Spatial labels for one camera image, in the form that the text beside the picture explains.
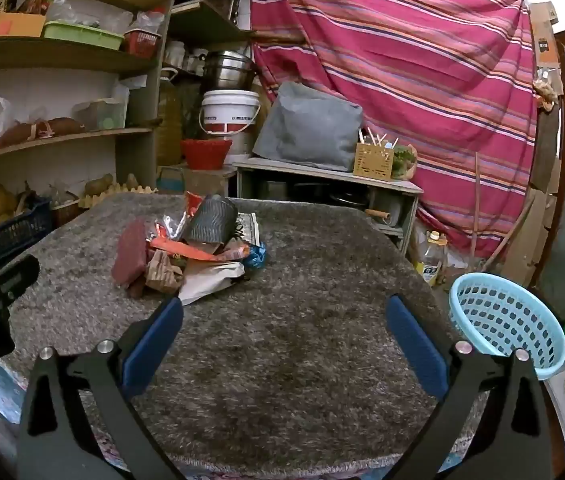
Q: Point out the small brown wicker basket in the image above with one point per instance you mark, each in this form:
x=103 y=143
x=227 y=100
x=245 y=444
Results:
x=65 y=212

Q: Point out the blue plastic bag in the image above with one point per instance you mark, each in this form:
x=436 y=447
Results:
x=256 y=257

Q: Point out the brown cardboard carton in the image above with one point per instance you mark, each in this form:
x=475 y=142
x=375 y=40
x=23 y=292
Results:
x=545 y=35

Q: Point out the small potato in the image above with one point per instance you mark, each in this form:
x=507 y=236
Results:
x=131 y=181

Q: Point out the yellow cardboard box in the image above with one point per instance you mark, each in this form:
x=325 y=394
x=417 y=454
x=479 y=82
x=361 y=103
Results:
x=5 y=25

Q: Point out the white plastic bucket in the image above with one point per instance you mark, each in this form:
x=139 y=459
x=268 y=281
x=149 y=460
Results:
x=230 y=112

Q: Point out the straight wooden stick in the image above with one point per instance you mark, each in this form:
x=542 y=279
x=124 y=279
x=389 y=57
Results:
x=476 y=205

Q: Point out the bamboo utensil holder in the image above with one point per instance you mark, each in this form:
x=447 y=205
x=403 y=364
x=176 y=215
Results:
x=373 y=162

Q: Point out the steel pot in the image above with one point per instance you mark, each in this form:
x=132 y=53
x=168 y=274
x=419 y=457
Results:
x=230 y=72

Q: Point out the black ribbed paper cup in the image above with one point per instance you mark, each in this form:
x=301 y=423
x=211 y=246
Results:
x=210 y=220

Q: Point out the white patterned packet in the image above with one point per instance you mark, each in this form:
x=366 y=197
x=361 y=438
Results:
x=247 y=227

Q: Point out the light blue plastic basket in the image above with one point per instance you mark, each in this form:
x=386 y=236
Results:
x=507 y=320

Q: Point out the white jars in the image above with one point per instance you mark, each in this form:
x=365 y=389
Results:
x=182 y=55

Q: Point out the green plastic tray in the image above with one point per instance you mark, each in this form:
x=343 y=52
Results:
x=82 y=35

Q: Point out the yellow oil bottle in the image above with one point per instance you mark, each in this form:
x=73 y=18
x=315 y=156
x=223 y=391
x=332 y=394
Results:
x=170 y=120

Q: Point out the red white snack packet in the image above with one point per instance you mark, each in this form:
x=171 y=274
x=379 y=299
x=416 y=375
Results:
x=182 y=249

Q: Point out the red woven basket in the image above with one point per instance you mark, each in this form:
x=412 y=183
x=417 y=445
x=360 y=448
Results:
x=206 y=154

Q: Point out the maroon packet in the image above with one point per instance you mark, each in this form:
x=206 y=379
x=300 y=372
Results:
x=130 y=255

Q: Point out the wooden shelf unit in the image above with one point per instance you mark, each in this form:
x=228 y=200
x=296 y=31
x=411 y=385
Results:
x=62 y=55

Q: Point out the brown paper bag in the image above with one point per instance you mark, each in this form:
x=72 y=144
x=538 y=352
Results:
x=162 y=272

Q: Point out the plastic bottle with yellow cap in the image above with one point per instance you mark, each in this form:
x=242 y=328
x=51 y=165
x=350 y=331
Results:
x=431 y=262

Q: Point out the hanging dried bundle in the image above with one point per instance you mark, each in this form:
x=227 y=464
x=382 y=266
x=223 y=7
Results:
x=545 y=90

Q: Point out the pink striped cloth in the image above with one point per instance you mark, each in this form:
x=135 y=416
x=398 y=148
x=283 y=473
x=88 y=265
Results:
x=387 y=85

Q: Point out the clear plastic bag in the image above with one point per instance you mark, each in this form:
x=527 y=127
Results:
x=87 y=15

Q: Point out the cardboard egg tray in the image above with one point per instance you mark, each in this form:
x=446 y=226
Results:
x=112 y=197

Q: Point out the low wooden cabinet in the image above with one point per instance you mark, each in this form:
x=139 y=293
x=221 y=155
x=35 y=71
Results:
x=312 y=170

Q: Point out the cardboard box with blue print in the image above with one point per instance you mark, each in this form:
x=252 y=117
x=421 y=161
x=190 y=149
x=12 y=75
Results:
x=202 y=180

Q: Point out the clear plastic container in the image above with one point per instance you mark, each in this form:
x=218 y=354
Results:
x=100 y=114

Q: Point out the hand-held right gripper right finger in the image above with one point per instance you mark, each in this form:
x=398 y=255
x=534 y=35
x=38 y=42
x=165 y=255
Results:
x=415 y=345

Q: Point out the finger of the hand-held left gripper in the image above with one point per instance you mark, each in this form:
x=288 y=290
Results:
x=10 y=280

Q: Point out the slanted wooden stick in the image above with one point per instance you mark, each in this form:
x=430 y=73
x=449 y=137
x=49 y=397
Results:
x=510 y=232

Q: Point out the floral tablecloth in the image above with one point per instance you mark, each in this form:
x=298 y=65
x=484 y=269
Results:
x=0 y=390

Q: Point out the white paper bag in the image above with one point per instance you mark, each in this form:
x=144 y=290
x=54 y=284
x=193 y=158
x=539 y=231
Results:
x=207 y=282

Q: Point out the small red plastic basket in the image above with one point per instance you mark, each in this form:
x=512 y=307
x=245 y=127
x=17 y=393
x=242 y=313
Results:
x=141 y=44

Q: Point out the bag of green vegetables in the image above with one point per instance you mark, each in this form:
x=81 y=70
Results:
x=403 y=160

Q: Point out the blue plastic crate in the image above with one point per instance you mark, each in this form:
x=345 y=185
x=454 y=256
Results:
x=7 y=240

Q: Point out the grey fabric cover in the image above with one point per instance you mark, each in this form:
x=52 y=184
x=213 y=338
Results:
x=307 y=127

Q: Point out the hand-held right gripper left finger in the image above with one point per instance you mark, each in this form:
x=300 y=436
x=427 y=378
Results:
x=155 y=340

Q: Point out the large potato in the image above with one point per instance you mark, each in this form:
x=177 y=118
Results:
x=97 y=185

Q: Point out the sweet potato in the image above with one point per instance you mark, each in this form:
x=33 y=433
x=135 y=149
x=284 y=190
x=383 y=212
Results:
x=17 y=132
x=65 y=126

